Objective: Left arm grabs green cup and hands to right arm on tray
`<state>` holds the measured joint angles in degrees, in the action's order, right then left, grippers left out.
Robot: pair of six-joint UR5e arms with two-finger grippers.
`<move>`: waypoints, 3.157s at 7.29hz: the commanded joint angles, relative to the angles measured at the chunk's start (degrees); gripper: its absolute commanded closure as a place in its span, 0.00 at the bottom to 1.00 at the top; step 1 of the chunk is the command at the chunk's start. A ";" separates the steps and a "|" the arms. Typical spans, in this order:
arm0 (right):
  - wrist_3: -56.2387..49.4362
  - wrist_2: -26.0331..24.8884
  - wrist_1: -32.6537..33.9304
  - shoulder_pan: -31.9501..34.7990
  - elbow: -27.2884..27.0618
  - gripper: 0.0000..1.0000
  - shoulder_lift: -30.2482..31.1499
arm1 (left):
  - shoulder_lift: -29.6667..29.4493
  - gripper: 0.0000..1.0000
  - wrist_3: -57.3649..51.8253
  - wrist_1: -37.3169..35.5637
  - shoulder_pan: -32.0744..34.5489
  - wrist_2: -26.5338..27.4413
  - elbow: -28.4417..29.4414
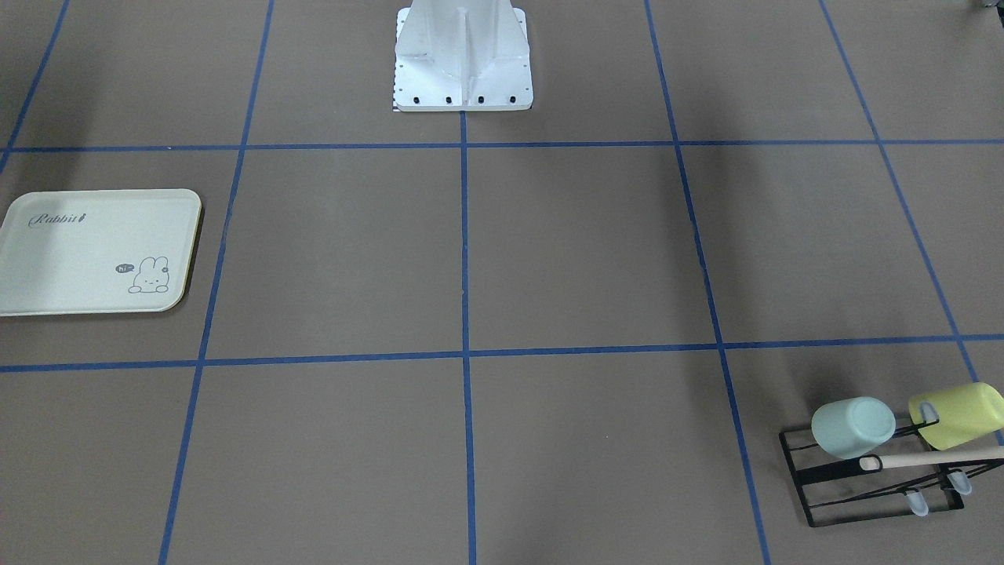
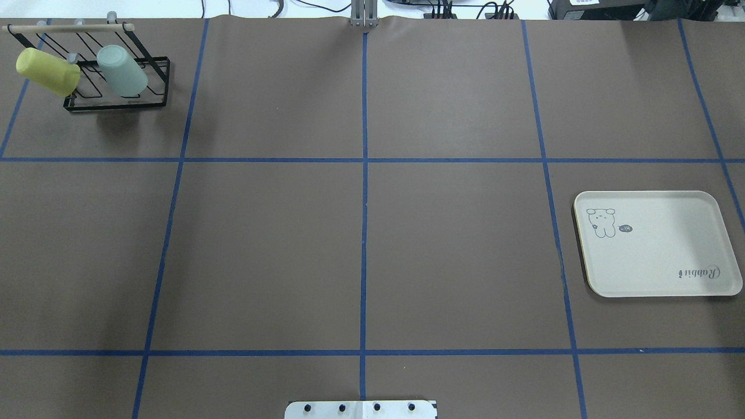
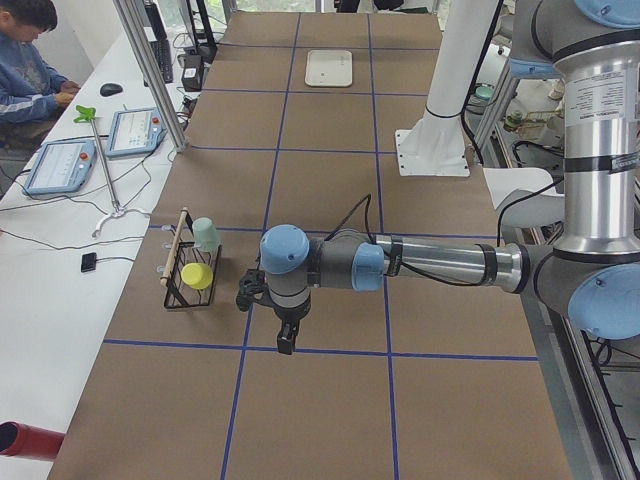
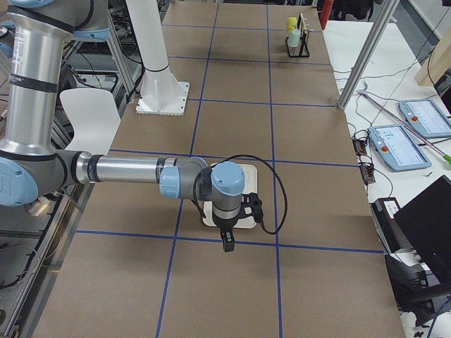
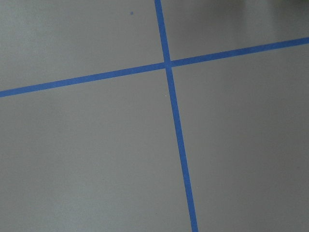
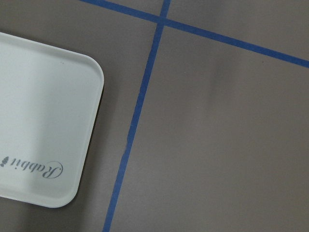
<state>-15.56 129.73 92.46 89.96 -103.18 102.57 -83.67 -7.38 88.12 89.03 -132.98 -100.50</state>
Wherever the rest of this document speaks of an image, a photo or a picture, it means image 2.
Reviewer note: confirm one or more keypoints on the pale green plastic cup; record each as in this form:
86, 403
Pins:
123, 75

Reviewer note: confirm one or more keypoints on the cream rabbit print tray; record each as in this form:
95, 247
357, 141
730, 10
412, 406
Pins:
655, 244

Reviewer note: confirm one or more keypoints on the yellow plastic cup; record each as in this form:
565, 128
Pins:
51, 72

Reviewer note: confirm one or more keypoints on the black device on back table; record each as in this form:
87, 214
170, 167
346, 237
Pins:
596, 10

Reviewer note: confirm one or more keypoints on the grey metal camera post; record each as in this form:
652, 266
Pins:
364, 13

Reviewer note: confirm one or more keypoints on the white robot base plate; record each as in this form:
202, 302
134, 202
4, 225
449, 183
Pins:
362, 409

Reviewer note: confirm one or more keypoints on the black wire cup rack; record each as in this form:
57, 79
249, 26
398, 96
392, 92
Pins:
93, 66

